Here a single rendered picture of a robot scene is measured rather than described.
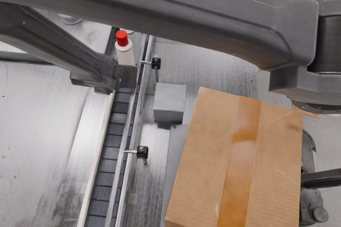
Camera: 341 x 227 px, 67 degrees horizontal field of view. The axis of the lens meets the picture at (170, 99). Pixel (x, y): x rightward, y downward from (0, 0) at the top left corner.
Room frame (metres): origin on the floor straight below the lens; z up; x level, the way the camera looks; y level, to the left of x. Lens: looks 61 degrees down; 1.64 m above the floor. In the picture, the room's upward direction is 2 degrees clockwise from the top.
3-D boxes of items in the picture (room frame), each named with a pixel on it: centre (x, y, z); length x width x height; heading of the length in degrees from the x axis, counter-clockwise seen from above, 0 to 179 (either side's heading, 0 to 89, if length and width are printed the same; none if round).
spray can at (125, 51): (0.51, 0.15, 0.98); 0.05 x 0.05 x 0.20
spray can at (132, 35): (0.58, 0.14, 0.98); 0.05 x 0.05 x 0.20
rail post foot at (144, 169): (0.21, 0.07, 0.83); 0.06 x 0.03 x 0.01; 174
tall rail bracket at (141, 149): (0.21, 0.09, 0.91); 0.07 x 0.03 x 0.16; 86
